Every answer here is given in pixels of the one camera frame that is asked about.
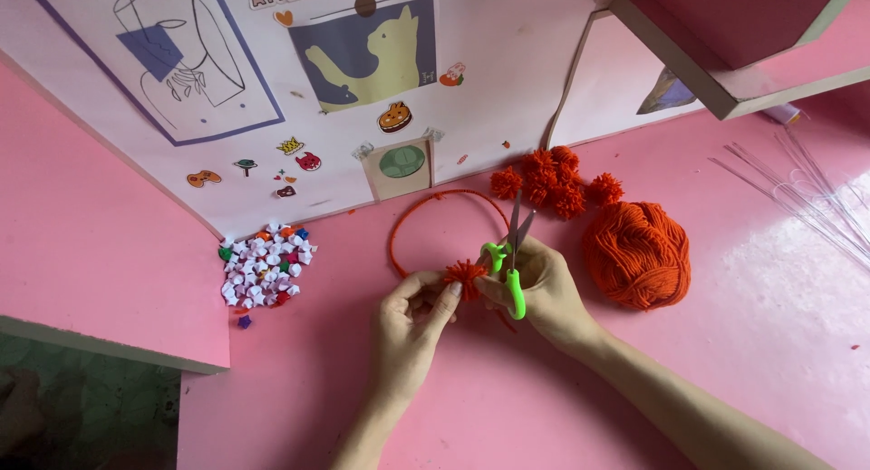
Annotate orange yarn ball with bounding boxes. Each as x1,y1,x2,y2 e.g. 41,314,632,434
582,201,693,313

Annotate orange yarn wrapped hoop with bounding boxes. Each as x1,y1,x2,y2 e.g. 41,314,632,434
388,189,512,281

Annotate pale purple tube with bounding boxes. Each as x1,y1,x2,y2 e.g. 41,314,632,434
760,102,804,126

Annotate pink box shelf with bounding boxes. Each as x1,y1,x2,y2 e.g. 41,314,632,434
607,0,870,121

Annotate person's right hand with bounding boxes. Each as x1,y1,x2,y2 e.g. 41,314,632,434
475,236,604,359

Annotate cluster of orange pompoms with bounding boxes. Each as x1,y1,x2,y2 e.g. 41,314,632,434
488,145,625,221

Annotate pile of folded paper stars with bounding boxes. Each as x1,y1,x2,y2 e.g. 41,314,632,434
218,221,319,312

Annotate purple picture sheet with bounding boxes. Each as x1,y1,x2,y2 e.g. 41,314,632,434
636,67,699,116

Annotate green mushroom card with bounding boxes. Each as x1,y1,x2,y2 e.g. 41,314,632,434
359,137,435,204

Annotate person's left hand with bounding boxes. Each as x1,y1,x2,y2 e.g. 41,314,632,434
369,270,465,400

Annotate yellow cat poster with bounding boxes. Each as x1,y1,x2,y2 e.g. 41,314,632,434
288,0,440,115

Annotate bunny cookie sticker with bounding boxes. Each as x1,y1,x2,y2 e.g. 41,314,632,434
377,101,414,134

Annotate orange yarn pompom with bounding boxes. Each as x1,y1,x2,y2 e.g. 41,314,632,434
443,258,489,303

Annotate line drawing face poster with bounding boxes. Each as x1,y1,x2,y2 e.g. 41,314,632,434
26,0,287,148

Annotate green handled scissors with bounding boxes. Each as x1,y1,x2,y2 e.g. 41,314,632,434
479,190,538,321

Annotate bundle of clear plastic sticks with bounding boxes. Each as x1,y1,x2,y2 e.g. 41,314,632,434
708,125,870,275

